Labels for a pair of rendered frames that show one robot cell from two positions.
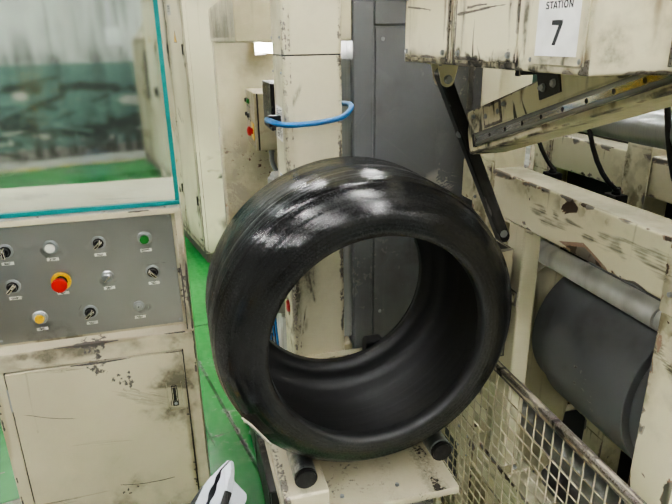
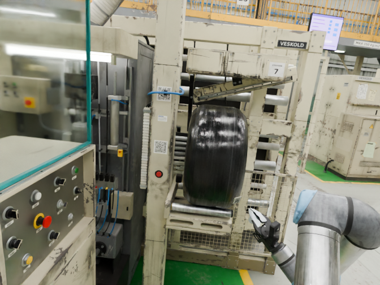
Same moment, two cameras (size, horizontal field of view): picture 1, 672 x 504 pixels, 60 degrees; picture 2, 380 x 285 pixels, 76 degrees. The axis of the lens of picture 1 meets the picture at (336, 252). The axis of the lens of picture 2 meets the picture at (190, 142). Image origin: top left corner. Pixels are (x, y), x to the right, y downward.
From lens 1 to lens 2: 152 cm
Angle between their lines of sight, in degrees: 69
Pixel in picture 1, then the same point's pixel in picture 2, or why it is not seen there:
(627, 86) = (266, 83)
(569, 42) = (280, 73)
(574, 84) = (247, 82)
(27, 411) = not seen: outside the picture
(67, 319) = (40, 250)
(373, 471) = not seen: hidden behind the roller
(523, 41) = (262, 72)
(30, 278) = (22, 229)
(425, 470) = not seen: hidden behind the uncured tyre
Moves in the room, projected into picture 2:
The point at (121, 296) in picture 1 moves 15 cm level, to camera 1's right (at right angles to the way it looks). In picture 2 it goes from (64, 215) to (90, 199)
